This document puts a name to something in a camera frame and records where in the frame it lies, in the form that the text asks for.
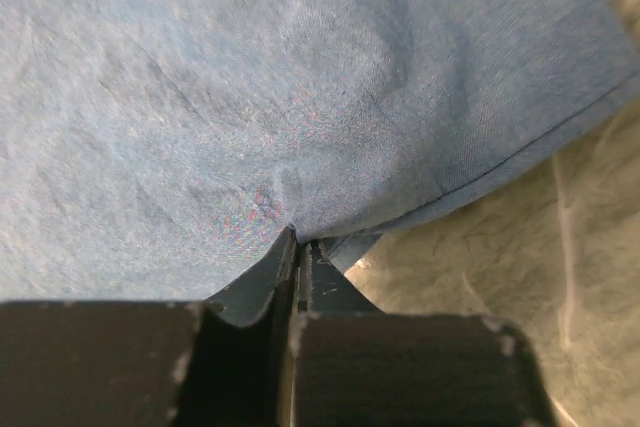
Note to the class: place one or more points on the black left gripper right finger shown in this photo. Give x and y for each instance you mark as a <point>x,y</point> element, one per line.
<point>355,365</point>

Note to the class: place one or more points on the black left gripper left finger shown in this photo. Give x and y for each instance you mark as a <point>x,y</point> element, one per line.
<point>156,363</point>

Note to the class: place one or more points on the blue pillowcase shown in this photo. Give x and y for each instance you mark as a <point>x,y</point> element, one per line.
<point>156,148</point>

